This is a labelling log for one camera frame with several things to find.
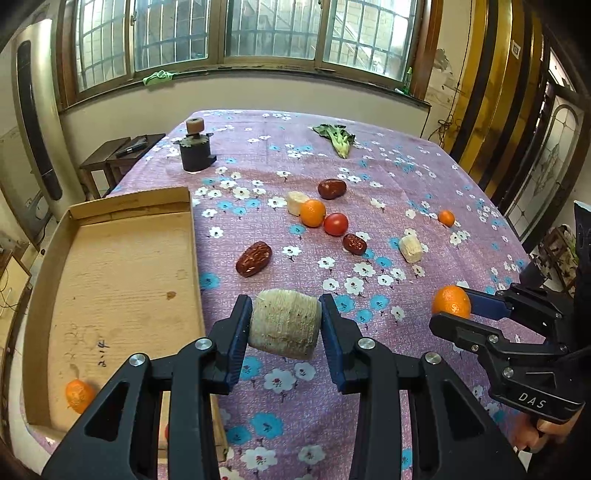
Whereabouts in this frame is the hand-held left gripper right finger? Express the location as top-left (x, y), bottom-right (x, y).
top-left (320, 293), bottom-right (527, 480)

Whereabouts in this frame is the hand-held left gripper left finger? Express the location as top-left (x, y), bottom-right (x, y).
top-left (41, 294), bottom-right (254, 480)

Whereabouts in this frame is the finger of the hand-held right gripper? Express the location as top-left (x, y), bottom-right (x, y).
top-left (462, 287), bottom-right (515, 320)
top-left (429, 312), bottom-right (513, 367)

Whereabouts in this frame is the orange mandarin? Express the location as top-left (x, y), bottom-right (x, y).
top-left (300, 199), bottom-right (327, 228)
top-left (432, 285), bottom-right (472, 320)
top-left (65, 378), bottom-right (96, 415)

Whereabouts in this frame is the large corn cob piece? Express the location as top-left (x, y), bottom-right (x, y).
top-left (249, 288), bottom-right (322, 361)

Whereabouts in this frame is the large wrinkled red date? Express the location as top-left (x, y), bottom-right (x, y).
top-left (236, 241), bottom-right (273, 278)

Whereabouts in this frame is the cardboard box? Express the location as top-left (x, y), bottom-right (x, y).
top-left (22, 187), bottom-right (228, 464)

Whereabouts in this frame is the person's right forearm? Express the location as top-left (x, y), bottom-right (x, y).
top-left (526, 429), bottom-right (587, 480)

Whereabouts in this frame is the person's right hand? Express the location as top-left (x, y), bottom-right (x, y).
top-left (512, 408), bottom-right (575, 455)

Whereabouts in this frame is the patterned cloth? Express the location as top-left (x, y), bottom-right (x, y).
top-left (538, 224), bottom-right (578, 289)

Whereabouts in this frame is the purple floral tablecloth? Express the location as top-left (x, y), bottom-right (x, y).
top-left (28, 109), bottom-right (536, 480)

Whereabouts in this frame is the pale corn cob piece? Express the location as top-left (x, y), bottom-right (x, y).
top-left (398, 234), bottom-right (423, 264)
top-left (286, 191), bottom-right (311, 217)

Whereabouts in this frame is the stained glass door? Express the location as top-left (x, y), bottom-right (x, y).
top-left (505, 46), bottom-right (591, 245)

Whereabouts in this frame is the black hand grinder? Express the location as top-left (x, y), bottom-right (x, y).
top-left (173, 117), bottom-right (218, 173)

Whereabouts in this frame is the green bok choy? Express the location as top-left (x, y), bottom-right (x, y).
top-left (312, 124), bottom-right (356, 160)

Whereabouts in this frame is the dark wooden stool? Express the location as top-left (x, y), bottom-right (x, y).
top-left (107, 133), bottom-right (166, 185)

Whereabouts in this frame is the light wooden stool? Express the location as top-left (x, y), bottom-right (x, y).
top-left (79, 137), bottom-right (132, 200)

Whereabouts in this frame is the wooden shelving unit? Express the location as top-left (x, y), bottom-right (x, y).
top-left (0, 240), bottom-right (33, 333)

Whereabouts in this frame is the standing air conditioner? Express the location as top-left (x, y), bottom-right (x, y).
top-left (11, 18), bottom-right (65, 241)

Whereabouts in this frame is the barred window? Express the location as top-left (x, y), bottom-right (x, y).
top-left (58, 0), bottom-right (437, 109)

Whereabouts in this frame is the hanging cord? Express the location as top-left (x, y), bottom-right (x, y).
top-left (427, 28), bottom-right (462, 148)

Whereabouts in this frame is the golden door frame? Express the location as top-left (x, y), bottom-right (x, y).
top-left (450, 0), bottom-right (546, 185)

